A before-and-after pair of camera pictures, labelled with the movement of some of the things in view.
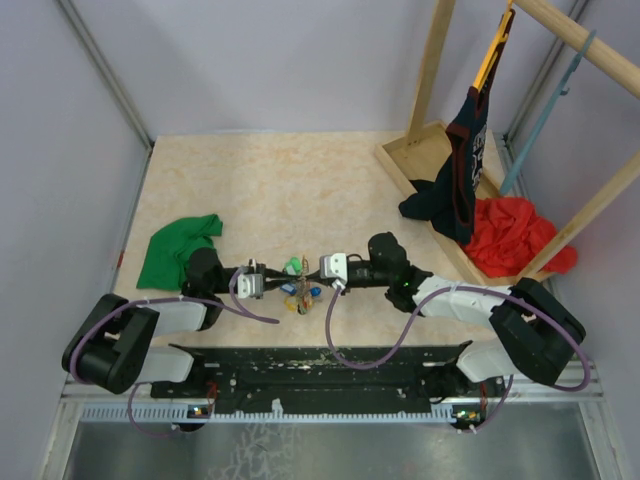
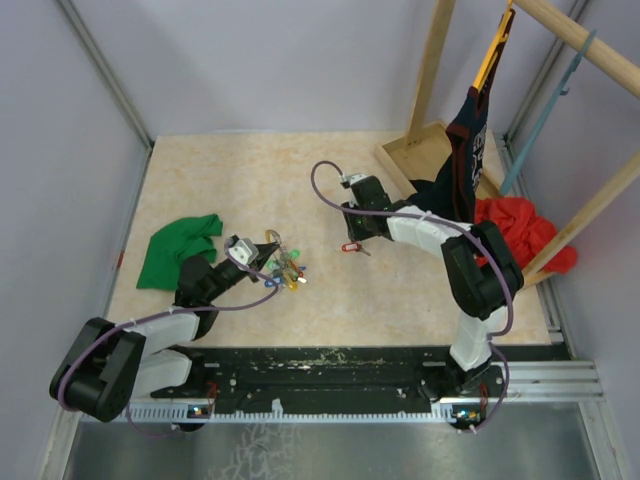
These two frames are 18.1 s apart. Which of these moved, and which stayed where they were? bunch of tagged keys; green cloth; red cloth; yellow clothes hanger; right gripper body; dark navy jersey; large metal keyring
Moved: large metal keyring; right gripper body; bunch of tagged keys
Stayed: yellow clothes hanger; dark navy jersey; red cloth; green cloth
